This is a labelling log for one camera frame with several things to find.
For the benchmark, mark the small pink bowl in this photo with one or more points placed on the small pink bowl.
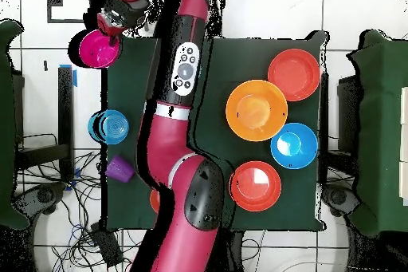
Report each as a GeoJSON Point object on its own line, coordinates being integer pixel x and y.
{"type": "Point", "coordinates": [97, 50]}

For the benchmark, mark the purple cup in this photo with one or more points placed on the purple cup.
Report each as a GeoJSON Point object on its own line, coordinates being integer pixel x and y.
{"type": "Point", "coordinates": [119, 170]}

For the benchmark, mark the large yellow-orange bowl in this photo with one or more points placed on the large yellow-orange bowl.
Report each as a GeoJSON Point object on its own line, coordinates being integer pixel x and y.
{"type": "Point", "coordinates": [256, 110]}

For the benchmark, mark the large orange bowl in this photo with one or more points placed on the large orange bowl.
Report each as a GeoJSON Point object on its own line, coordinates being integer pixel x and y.
{"type": "Point", "coordinates": [255, 186]}
{"type": "Point", "coordinates": [296, 71]}

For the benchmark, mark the large blue bowl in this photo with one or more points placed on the large blue bowl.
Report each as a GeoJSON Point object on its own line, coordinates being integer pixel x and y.
{"type": "Point", "coordinates": [294, 146]}

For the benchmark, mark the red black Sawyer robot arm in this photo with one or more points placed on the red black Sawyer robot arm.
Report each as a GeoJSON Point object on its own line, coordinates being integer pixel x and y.
{"type": "Point", "coordinates": [178, 157]}

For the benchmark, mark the blue tape strip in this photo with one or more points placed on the blue tape strip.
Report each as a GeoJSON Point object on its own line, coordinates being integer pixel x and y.
{"type": "Point", "coordinates": [75, 79]}

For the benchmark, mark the small blue bowl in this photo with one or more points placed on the small blue bowl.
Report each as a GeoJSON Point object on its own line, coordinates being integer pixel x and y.
{"type": "Point", "coordinates": [114, 126]}

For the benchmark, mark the green cloth covered side table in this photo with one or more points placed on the green cloth covered side table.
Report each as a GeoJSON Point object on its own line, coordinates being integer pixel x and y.
{"type": "Point", "coordinates": [382, 125]}
{"type": "Point", "coordinates": [6, 125]}

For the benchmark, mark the dark green table cloth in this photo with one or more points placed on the dark green table cloth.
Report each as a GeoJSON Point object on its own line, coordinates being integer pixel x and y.
{"type": "Point", "coordinates": [255, 55]}

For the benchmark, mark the small orange bowl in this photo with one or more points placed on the small orange bowl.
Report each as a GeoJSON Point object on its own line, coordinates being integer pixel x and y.
{"type": "Point", "coordinates": [154, 200]}

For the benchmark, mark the black office chair base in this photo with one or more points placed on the black office chair base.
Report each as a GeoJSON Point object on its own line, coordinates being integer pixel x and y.
{"type": "Point", "coordinates": [338, 197]}
{"type": "Point", "coordinates": [46, 196]}

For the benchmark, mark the black power box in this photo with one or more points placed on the black power box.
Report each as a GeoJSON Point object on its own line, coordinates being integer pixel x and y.
{"type": "Point", "coordinates": [106, 246]}

